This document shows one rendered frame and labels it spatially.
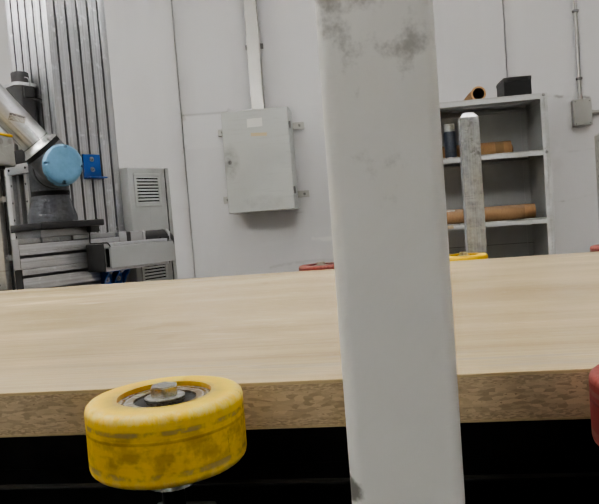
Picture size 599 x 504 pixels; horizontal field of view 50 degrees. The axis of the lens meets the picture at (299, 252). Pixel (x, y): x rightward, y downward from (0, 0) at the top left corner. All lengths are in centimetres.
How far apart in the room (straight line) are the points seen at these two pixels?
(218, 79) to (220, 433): 387
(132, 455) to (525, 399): 21
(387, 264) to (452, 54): 384
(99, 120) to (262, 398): 217
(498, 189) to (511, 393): 367
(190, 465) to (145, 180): 224
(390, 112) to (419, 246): 6
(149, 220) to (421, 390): 228
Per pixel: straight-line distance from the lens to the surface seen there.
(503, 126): 405
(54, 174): 199
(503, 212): 361
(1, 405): 44
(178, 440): 31
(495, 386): 37
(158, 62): 427
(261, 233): 401
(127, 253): 211
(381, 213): 27
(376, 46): 28
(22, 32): 259
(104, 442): 32
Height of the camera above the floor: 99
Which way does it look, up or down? 3 degrees down
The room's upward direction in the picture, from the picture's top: 4 degrees counter-clockwise
